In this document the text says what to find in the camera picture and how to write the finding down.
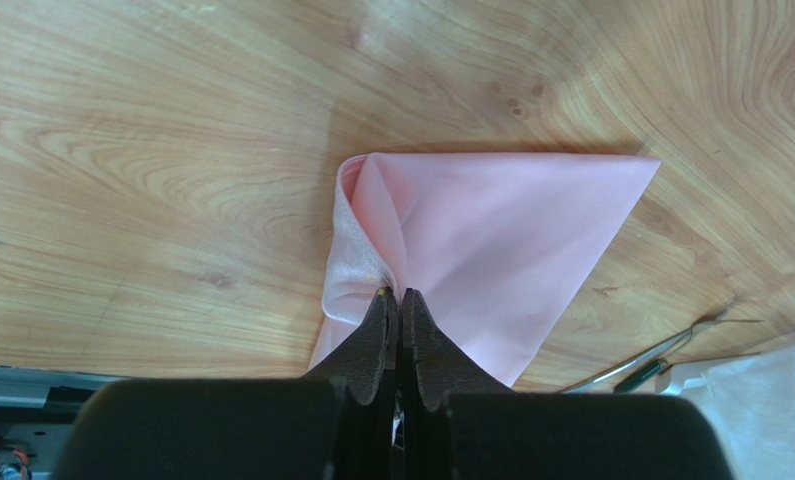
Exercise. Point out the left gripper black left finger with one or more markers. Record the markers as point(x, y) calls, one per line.
point(334, 422)

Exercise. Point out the white hanging cloth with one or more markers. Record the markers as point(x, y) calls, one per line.
point(750, 403)

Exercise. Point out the black handled knife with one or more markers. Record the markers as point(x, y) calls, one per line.
point(643, 376)

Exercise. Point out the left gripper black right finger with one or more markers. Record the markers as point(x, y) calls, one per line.
point(459, 422)

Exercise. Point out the pink cloth napkin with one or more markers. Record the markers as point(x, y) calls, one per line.
point(498, 244)

